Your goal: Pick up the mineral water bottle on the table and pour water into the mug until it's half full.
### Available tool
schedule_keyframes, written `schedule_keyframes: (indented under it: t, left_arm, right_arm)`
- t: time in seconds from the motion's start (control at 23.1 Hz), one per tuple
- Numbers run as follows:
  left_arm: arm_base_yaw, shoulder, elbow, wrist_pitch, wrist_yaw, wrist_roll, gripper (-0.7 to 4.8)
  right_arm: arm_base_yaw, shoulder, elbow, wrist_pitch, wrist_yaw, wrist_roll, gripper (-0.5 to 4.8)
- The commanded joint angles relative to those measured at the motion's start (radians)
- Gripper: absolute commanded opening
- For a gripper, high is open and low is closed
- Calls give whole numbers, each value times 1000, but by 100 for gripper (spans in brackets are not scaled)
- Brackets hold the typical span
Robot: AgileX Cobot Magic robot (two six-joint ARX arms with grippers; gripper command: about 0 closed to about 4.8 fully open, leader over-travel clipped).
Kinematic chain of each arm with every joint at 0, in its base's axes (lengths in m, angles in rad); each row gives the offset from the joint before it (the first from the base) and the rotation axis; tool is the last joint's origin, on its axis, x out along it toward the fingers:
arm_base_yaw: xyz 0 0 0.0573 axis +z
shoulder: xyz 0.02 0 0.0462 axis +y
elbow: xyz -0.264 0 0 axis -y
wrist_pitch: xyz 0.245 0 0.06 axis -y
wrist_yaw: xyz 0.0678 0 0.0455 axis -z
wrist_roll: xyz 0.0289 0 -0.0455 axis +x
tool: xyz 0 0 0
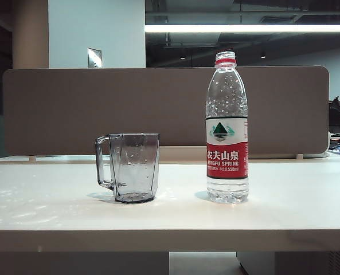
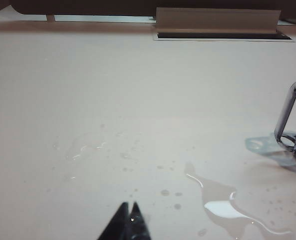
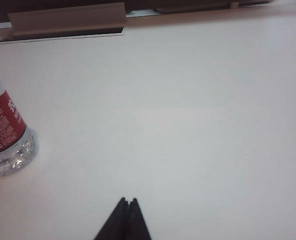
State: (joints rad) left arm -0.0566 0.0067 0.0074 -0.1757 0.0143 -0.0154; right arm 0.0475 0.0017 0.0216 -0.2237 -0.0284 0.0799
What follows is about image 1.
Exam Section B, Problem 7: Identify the Nongfu Spring water bottle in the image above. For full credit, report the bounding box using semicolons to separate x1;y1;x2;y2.
205;51;249;205

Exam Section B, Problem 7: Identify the transparent grey faceted plastic mug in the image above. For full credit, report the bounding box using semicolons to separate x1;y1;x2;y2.
95;132;160;205

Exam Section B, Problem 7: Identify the brown fabric desk divider panel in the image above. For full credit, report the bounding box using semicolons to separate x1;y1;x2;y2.
2;66;330;156

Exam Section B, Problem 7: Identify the long white ceiling light strip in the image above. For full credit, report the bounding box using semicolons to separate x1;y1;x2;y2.
144;24;340;33

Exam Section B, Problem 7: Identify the black computer monitor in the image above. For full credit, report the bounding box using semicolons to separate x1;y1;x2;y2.
329;100;340;134

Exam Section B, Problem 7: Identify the small framed wall plaque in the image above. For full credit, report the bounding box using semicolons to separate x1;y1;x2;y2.
87;48;103;69

